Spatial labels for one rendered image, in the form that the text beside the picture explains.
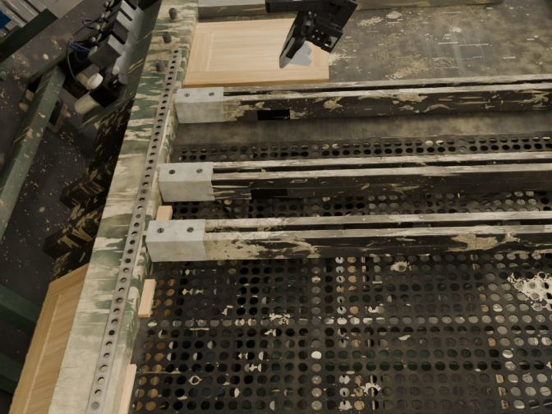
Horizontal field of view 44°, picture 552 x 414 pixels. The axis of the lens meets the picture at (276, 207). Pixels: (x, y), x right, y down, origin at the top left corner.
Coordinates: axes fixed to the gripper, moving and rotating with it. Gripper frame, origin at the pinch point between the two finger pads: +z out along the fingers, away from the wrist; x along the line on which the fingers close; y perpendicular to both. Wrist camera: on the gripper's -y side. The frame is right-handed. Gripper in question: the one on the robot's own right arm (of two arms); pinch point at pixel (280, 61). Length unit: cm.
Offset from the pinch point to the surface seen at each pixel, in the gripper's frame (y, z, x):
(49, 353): -22, 97, -27
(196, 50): -9, 42, 51
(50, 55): -53, 121, 119
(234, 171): 2.5, 29.6, -5.3
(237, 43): 2, 36, 54
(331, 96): 22.4, 17.1, 19.6
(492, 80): 58, -3, 23
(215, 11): -5, 40, 71
